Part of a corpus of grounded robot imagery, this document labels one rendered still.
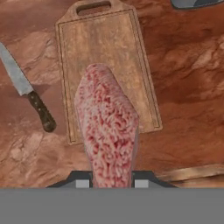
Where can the light wooden board edge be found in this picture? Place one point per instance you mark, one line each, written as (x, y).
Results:
(192, 175)

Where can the pink marbled raw steak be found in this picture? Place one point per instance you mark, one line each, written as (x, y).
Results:
(108, 125)

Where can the grey metal object with dark rim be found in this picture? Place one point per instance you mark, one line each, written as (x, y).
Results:
(194, 3)

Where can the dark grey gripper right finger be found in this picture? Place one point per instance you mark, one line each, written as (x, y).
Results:
(143, 178)

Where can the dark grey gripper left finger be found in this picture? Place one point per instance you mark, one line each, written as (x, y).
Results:
(78, 178)

